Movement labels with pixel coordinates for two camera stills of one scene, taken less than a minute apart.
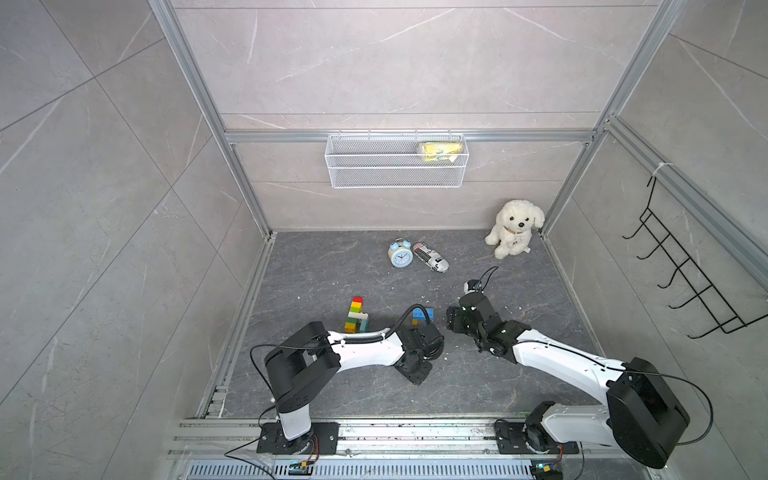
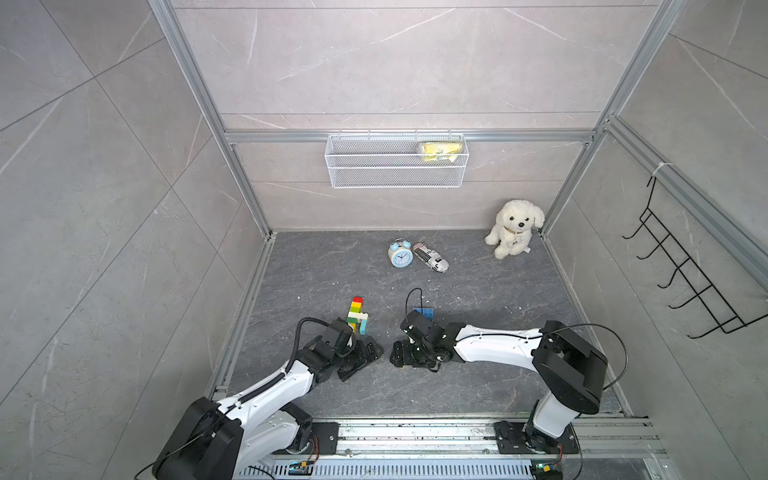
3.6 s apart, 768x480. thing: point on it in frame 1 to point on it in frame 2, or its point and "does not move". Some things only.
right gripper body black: [459, 325] to [412, 354]
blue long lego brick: [418, 313] does not move
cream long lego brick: [358, 315] does not move
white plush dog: [512, 232] does not move
